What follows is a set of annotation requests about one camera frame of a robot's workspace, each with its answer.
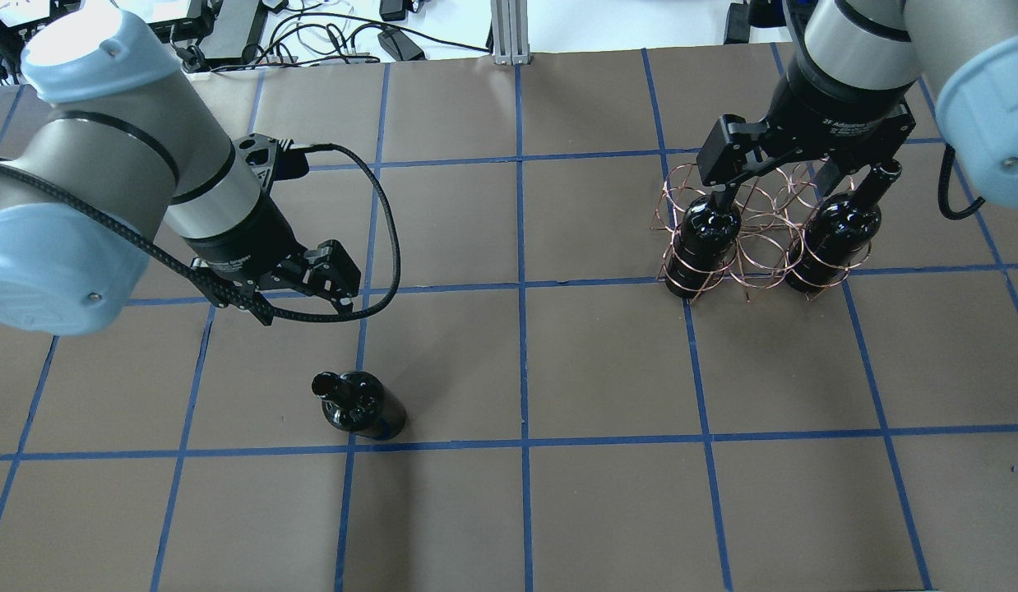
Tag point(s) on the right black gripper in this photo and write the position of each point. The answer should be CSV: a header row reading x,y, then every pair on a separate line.
x,y
838,107

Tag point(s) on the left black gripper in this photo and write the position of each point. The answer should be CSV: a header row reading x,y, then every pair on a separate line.
x,y
244,241

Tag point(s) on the dark wine bottle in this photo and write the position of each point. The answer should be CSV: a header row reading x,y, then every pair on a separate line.
x,y
357,402

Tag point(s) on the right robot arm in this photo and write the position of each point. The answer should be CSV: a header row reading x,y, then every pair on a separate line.
x,y
967,51

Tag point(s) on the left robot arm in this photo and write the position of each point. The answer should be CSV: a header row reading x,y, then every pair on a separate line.
x,y
131,167

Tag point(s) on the dark bottle in basket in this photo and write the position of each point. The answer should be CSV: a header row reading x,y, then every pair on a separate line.
x,y
701,245
841,227

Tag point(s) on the black power adapter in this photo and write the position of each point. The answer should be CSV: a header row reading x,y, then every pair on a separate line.
x,y
399,46

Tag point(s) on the copper wire wine basket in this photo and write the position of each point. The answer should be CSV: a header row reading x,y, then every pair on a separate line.
x,y
774,210

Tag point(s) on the aluminium frame post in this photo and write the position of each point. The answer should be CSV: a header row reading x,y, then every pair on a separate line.
x,y
509,26

